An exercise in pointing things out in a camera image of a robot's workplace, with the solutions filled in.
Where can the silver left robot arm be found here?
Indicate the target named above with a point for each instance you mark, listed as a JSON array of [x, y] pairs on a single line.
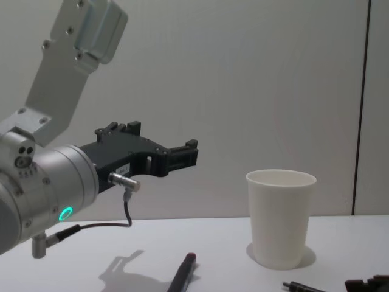
[[57, 100]]

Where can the white paper cup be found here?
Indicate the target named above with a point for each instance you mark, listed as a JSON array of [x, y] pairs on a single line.
[[281, 219]]

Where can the dark pen with red end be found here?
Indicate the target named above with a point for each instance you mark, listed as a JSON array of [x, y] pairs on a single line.
[[182, 273]]

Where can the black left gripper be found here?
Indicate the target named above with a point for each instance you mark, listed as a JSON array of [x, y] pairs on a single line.
[[121, 152]]

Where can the black pen with metal tip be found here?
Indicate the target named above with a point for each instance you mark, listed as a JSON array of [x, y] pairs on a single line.
[[304, 287]]

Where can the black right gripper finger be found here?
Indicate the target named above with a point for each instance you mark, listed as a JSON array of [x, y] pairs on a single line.
[[369, 284]]

